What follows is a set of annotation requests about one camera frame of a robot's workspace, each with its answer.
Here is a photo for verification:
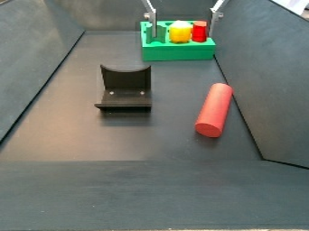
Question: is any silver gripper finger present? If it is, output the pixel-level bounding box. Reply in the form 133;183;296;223
142;0;157;37
209;0;227;36

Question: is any red cylinder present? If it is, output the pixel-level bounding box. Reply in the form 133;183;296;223
194;83;233;138

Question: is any green shape sorter board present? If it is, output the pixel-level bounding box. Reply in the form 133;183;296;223
141;21;217;61

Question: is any black cradle fixture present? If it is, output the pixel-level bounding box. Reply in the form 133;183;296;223
95;65;153;110

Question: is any green notched block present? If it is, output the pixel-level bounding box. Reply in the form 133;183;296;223
146;25;168;44

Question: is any red hexagonal block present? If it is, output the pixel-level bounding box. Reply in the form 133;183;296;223
192;21;208;42

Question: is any yellow faceted block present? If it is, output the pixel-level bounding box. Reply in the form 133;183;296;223
169;20;192;43

